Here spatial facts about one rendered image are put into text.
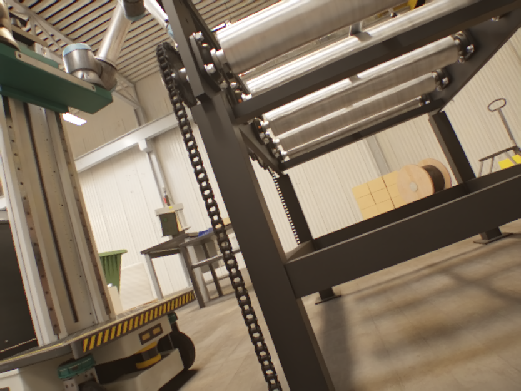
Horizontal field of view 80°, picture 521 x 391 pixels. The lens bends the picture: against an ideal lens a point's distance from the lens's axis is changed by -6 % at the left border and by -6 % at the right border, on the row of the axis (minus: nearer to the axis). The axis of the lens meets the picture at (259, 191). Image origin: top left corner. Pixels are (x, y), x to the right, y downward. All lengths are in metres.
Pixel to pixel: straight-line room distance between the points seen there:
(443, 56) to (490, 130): 11.39
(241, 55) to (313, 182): 10.69
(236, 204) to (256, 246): 0.10
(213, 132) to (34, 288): 0.95
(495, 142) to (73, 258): 12.31
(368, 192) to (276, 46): 7.92
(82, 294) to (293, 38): 1.30
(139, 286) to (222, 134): 7.27
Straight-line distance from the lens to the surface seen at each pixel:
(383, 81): 1.41
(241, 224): 0.71
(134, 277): 7.92
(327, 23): 0.84
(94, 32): 12.23
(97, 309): 1.60
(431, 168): 7.93
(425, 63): 1.46
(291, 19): 0.82
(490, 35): 1.46
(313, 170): 11.48
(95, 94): 1.83
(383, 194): 8.66
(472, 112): 12.81
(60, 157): 1.74
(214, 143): 0.75
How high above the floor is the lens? 0.38
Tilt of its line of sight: 10 degrees up
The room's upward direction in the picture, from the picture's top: 20 degrees counter-clockwise
